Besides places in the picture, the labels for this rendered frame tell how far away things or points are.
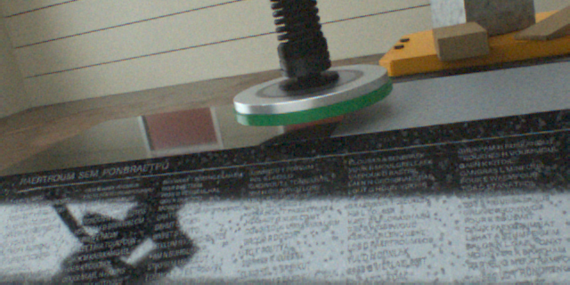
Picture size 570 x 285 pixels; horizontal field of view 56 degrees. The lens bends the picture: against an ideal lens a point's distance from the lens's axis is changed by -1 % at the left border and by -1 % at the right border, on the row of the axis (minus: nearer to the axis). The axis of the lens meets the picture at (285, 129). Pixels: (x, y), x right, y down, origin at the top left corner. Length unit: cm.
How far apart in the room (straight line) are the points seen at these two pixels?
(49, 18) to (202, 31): 262
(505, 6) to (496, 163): 86
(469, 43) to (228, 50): 650
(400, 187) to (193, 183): 27
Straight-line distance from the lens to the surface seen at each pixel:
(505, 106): 69
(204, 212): 69
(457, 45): 118
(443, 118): 67
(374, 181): 63
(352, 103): 64
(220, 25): 755
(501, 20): 145
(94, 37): 867
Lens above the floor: 99
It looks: 14 degrees down
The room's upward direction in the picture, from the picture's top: 12 degrees counter-clockwise
